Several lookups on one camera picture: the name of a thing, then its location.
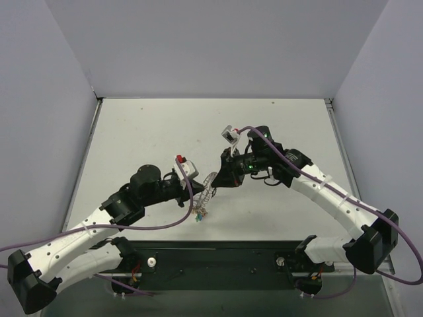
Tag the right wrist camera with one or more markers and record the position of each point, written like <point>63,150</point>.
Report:
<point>231,135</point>

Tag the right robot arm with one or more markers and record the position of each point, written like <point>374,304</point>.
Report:
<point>369,236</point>

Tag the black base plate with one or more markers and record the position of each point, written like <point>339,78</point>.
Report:
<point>216,265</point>

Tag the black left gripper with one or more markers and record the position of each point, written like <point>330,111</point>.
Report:
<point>184,192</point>

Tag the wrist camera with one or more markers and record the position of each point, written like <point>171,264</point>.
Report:
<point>184,168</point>
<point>231,135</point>

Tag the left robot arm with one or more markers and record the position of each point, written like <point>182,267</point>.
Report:
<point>93,246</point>

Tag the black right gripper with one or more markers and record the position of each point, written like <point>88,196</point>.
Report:
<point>230,170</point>

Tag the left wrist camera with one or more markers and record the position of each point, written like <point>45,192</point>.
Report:
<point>184,168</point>

